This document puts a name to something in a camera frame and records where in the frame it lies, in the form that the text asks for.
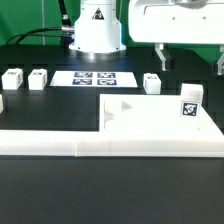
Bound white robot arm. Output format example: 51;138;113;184
70;0;224;75

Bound white sheet with markers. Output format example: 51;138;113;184
50;71;137;88

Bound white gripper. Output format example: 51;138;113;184
128;0;224;75

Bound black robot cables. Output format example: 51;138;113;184
4;0;76;46

